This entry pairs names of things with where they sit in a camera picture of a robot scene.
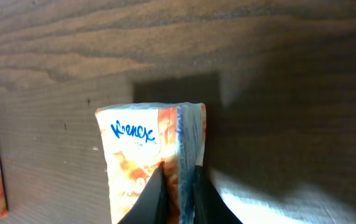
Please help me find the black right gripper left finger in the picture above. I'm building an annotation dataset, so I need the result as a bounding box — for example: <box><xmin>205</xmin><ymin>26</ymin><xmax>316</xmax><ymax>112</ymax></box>
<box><xmin>119</xmin><ymin>162</ymin><xmax>167</xmax><ymax>224</ymax></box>

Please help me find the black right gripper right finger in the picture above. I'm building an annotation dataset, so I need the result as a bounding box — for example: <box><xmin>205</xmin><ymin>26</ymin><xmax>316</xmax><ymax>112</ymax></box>
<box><xmin>193</xmin><ymin>166</ymin><xmax>242</xmax><ymax>224</ymax></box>

